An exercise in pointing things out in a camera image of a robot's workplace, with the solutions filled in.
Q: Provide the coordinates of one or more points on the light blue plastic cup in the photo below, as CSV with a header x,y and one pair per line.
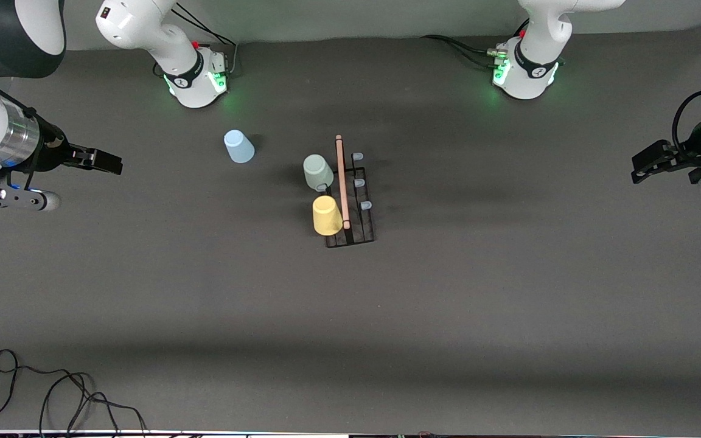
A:
x,y
239,147

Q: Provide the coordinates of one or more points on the pale green plastic cup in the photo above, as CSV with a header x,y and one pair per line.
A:
x,y
317,171

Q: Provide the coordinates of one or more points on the yellow plastic cup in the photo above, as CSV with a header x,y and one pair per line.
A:
x,y
327,216

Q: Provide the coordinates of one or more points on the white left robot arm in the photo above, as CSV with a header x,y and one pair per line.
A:
x,y
530,67

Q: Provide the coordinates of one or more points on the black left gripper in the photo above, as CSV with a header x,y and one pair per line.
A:
x,y
687,154

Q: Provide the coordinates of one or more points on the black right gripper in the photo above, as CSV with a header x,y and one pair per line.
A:
x,y
53,152

